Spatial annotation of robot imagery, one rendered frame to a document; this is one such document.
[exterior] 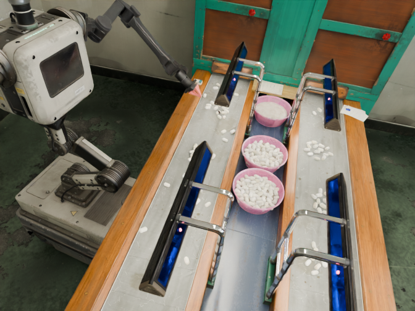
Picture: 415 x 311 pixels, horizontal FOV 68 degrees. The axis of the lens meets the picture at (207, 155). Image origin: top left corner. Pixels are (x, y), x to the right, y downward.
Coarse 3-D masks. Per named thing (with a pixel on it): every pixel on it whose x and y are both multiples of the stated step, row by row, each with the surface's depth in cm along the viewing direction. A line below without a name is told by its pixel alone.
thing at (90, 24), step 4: (80, 12) 133; (84, 12) 133; (84, 16) 133; (88, 20) 137; (92, 20) 141; (88, 24) 136; (92, 24) 140; (88, 28) 137; (92, 28) 141; (88, 32) 139; (92, 32) 142; (84, 36) 137
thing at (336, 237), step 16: (336, 176) 122; (336, 192) 117; (336, 208) 112; (336, 224) 108; (336, 240) 104; (352, 256) 101; (336, 272) 96; (352, 272) 95; (336, 288) 93; (352, 288) 89; (336, 304) 90; (352, 304) 86
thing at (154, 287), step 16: (208, 144) 129; (192, 160) 124; (208, 160) 127; (192, 176) 114; (192, 192) 112; (176, 208) 105; (192, 208) 110; (176, 224) 100; (160, 240) 99; (176, 240) 99; (160, 256) 91; (176, 256) 97; (160, 272) 89; (144, 288) 89; (160, 288) 88
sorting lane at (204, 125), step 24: (216, 96) 215; (240, 96) 217; (192, 120) 194; (216, 120) 196; (192, 144) 179; (216, 144) 181; (168, 168) 165; (216, 168) 168; (168, 192) 154; (192, 216) 145; (144, 240) 135; (192, 240) 137; (144, 264) 127; (192, 264) 129; (120, 288) 120; (168, 288) 121
